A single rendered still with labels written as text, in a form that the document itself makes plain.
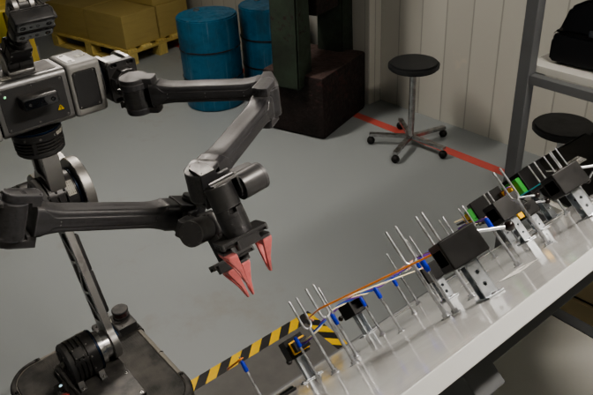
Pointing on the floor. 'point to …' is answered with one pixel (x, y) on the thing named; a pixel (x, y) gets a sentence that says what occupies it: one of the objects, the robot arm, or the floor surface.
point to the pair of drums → (224, 44)
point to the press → (287, 40)
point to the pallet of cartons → (123, 11)
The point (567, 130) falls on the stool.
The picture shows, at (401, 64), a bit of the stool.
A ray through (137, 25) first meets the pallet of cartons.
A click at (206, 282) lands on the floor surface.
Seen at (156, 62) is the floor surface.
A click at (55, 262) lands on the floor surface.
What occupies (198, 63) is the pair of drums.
